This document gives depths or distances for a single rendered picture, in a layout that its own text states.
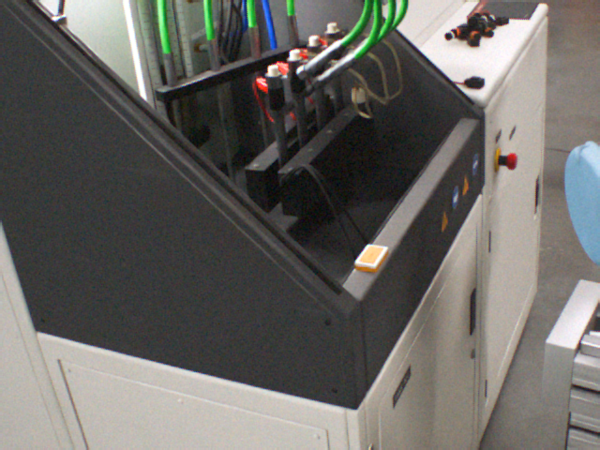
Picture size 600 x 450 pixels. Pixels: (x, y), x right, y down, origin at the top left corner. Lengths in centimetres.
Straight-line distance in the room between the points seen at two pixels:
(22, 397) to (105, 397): 22
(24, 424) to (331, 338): 76
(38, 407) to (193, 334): 47
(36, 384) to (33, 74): 62
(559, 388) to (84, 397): 82
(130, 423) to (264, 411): 29
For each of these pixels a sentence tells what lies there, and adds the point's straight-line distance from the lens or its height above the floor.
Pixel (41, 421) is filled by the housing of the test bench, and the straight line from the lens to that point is 159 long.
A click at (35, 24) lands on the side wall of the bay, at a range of 110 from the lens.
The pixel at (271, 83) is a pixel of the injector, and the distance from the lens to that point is 133.
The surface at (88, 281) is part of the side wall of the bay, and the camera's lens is 125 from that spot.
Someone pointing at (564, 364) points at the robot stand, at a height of 97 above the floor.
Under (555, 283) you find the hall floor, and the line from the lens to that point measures 282.
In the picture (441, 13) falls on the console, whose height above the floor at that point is 100.
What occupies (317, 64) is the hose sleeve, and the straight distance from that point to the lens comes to 128.
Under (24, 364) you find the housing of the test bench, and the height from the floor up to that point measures 71.
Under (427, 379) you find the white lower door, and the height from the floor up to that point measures 61.
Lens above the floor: 155
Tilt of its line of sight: 29 degrees down
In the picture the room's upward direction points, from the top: 7 degrees counter-clockwise
